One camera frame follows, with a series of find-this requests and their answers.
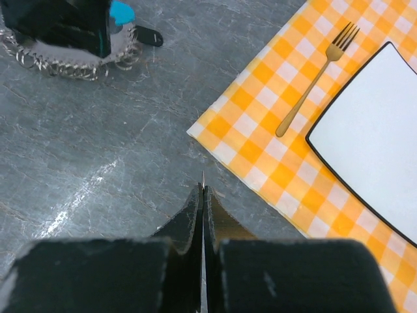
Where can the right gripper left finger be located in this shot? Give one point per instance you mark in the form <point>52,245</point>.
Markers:
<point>160,273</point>

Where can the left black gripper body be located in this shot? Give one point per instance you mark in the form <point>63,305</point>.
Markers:
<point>82,24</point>

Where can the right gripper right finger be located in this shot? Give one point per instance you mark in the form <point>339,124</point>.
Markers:
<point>247,274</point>

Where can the orange checkered cloth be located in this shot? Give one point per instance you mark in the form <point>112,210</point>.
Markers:
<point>238,129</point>

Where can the black key fob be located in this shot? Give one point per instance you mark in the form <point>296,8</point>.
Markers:
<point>148,36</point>

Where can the white square plate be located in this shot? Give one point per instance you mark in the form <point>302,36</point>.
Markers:
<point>366,137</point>

